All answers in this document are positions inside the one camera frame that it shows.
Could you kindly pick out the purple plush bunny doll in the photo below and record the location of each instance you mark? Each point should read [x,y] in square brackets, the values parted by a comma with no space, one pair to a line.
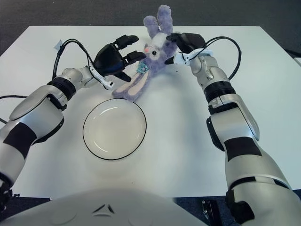
[152,58]

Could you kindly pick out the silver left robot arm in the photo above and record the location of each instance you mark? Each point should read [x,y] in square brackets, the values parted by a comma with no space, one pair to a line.
[35,117]

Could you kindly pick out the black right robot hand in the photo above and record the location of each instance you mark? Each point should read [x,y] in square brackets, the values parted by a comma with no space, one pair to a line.
[190,41]

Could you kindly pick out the grey robot torso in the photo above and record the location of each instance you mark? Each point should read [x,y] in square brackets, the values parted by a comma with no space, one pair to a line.
[129,202]

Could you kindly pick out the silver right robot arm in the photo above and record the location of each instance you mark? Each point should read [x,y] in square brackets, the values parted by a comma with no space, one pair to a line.
[235,131]

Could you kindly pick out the white plate with black rim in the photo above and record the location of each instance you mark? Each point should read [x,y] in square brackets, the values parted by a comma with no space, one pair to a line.
[115,131]

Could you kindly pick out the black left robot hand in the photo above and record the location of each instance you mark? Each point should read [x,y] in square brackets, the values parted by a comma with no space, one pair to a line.
[108,58]

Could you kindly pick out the black metal bracket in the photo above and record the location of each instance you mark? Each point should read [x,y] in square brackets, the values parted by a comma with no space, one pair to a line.
[210,209]

